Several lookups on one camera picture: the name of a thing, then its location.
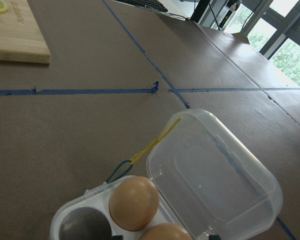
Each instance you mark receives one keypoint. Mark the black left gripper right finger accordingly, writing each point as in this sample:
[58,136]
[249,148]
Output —
[214,237]

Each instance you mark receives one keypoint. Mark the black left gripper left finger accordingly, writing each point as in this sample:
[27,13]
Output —
[117,237]

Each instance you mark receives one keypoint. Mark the brown egg in box rear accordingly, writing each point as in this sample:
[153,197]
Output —
[134,203]

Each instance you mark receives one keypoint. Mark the brown egg in box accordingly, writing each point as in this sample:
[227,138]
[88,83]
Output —
[134,203]
[166,231]

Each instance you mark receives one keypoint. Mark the brown egg in box front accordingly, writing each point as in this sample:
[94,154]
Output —
[166,231]

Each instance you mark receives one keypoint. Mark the clear plastic egg box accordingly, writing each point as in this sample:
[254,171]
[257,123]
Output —
[208,182]

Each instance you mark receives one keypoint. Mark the yellow green rubber band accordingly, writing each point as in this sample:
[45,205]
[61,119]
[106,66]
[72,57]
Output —
[133,160]

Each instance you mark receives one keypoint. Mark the bamboo cutting board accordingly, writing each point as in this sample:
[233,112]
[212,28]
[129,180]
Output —
[21,39]

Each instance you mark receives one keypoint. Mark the black keyboard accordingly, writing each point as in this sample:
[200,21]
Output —
[153,4]

